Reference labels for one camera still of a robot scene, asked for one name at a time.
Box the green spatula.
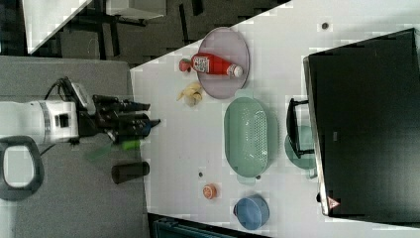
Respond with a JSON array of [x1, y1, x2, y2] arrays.
[[83, 140, 141, 162]]

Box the green pot lid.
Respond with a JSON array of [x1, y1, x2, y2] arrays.
[[284, 126, 316, 170]]

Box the black toaster oven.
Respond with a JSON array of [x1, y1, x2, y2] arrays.
[[286, 28, 420, 226]]

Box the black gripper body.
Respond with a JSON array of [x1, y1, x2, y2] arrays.
[[77, 95, 119, 138]]

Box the red ketchup bottle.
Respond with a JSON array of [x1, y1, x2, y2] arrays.
[[191, 53, 244, 77]]

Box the blue cup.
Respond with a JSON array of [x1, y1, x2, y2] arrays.
[[233, 194, 269, 230]]

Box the mint green strainer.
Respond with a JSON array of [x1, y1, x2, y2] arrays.
[[224, 89, 274, 185]]

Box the grey handle frame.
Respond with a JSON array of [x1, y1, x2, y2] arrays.
[[1, 136, 44, 201]]

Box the black cylinder cup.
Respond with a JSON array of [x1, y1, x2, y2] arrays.
[[111, 162, 150, 184]]

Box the yellow toy banana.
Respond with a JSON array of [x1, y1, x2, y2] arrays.
[[176, 82, 202, 107]]

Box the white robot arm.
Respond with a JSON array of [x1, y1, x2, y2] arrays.
[[1, 95, 160, 145]]

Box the pale purple plate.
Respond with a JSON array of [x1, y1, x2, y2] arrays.
[[197, 27, 250, 99]]

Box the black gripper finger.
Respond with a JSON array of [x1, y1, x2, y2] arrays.
[[118, 114, 160, 137], [118, 100, 151, 112]]

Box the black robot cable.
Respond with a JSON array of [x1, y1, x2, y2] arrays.
[[44, 76, 72, 101]]

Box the toy orange slice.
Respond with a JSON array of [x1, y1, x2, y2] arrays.
[[202, 183, 217, 199]]

